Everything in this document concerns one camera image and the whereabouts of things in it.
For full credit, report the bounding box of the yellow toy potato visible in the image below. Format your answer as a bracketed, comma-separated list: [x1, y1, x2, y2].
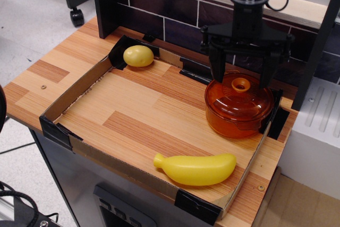
[123, 45, 154, 68]

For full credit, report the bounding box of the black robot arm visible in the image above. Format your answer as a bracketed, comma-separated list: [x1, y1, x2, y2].
[200, 0, 295, 88]

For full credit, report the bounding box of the yellow toy banana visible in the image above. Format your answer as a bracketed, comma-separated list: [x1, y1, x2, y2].
[154, 153, 236, 186]

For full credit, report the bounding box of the black cables lower left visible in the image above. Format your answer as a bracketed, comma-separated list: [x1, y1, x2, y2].
[0, 180, 59, 227]

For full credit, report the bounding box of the black vertical post left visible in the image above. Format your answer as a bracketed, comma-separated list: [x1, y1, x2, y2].
[90, 0, 128, 39]

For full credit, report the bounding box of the orange transparent pot lid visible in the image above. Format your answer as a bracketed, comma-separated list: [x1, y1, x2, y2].
[205, 73, 274, 122]

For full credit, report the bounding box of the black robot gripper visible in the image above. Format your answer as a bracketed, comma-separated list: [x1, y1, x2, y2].
[201, 3, 294, 88]

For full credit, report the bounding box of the black office chair base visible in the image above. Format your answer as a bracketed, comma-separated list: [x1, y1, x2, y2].
[66, 0, 89, 27]

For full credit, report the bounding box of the grey toy oven front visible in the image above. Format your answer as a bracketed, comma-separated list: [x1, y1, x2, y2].
[93, 186, 157, 226]

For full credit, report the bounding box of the orange transparent plastic pot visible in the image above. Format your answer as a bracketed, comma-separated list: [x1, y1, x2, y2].
[205, 70, 275, 139]

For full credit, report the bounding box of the white toy sink unit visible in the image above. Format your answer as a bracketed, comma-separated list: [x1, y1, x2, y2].
[278, 78, 339, 199]

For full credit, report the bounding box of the dark grey post right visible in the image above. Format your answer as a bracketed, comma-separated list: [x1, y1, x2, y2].
[291, 0, 339, 111]

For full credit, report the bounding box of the cardboard fence with black tape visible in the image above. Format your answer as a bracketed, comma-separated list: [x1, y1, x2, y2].
[39, 35, 296, 226]

